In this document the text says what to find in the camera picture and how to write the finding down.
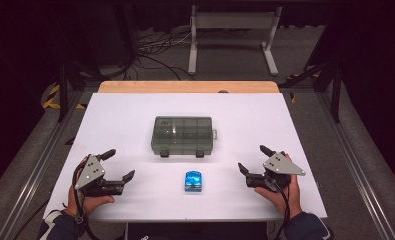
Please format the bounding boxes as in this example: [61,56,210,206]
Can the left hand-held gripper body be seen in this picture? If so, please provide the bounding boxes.
[74,153,125,198]

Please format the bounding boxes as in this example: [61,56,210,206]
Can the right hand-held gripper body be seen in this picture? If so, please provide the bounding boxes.
[245,151,307,193]

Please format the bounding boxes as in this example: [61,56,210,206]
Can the blue shiny packet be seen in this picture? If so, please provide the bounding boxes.
[184,170,203,193]

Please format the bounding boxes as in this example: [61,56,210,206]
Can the grey transparent storage box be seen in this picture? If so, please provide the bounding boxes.
[150,115,219,159]

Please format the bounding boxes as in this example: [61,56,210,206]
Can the person's left hand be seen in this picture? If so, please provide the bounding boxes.
[65,155,116,218]

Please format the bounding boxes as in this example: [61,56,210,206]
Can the person's right hand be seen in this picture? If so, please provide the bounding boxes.
[254,152,304,220]

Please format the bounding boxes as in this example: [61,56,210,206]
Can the black metal stand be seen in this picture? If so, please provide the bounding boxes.
[278,53,343,124]
[55,49,103,123]

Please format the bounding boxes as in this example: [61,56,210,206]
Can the yellow black floor tape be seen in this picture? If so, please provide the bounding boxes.
[286,68,320,82]
[42,83,87,110]

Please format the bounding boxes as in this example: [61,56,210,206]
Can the wooden table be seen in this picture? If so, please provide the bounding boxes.
[97,80,281,94]

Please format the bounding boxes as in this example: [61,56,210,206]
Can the left hand-held gripper cable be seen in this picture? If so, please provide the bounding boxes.
[71,164,101,240]

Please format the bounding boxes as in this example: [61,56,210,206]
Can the hand-held gripper cable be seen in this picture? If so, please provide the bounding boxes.
[272,181,291,240]
[71,164,101,240]

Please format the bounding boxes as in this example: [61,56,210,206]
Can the right hand-held gripper cable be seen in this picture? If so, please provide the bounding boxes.
[272,181,291,240]

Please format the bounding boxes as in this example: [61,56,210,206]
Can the aluminium floor rail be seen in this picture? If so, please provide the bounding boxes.
[0,89,83,240]
[316,92,395,240]

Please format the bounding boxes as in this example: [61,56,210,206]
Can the bundle of floor cables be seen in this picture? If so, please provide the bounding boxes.
[123,29,197,82]

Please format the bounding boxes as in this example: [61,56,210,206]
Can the white metal stand frame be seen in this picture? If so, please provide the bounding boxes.
[187,4,283,77]

